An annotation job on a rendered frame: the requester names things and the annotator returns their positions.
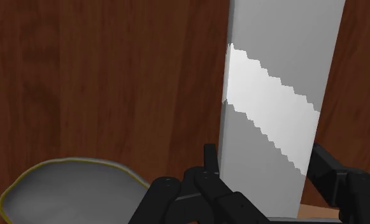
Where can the white rectangular block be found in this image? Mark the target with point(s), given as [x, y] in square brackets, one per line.
[265, 93]

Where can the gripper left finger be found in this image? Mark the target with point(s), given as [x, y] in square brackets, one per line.
[203, 189]

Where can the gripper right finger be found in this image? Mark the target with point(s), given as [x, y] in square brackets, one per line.
[355, 189]

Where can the grey bowl with yellow rim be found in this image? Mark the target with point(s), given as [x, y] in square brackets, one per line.
[73, 192]

